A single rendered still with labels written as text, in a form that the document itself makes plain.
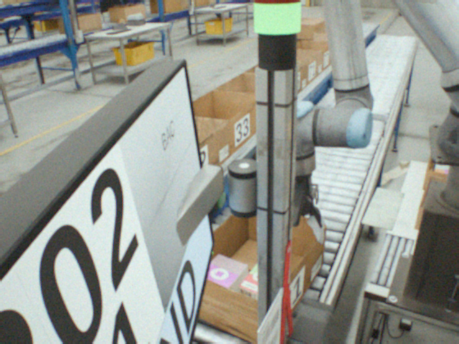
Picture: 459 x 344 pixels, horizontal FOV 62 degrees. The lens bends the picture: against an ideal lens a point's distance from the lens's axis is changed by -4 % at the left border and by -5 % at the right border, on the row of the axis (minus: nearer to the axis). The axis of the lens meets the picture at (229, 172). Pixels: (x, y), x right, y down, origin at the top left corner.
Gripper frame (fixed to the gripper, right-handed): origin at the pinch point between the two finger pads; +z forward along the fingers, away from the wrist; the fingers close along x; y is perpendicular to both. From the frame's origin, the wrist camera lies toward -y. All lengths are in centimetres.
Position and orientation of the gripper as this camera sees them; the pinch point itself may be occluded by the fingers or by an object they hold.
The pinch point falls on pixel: (300, 240)
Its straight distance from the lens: 110.3
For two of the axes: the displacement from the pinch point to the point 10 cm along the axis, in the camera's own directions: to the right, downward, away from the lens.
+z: 1.4, 9.0, 4.2
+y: 4.5, -4.4, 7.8
